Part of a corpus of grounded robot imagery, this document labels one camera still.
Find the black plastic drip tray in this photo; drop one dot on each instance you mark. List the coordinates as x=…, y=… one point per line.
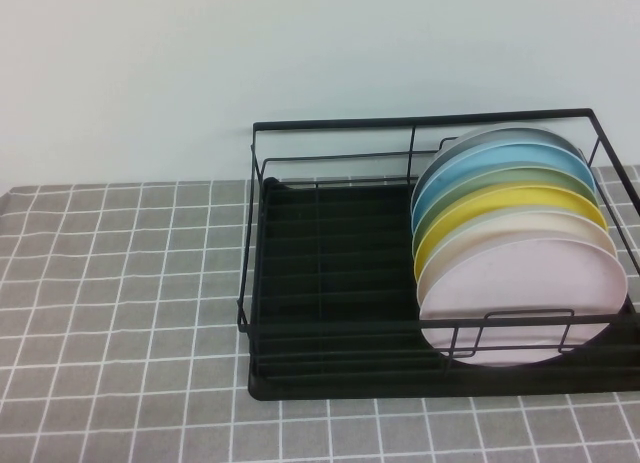
x=350, y=390

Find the yellow plate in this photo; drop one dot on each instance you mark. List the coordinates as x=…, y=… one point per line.
x=500, y=200

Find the green plate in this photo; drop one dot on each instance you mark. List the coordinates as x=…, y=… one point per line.
x=500, y=179

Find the cream plate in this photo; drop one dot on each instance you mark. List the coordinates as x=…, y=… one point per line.
x=500, y=233

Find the pink plate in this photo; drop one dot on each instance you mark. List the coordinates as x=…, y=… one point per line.
x=520, y=288

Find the blue plate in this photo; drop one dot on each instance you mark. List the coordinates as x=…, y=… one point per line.
x=490, y=158

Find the grey plate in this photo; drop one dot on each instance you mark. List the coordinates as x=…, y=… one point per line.
x=500, y=135

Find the grey checked tablecloth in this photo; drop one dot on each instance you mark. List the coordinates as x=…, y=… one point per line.
x=100, y=333

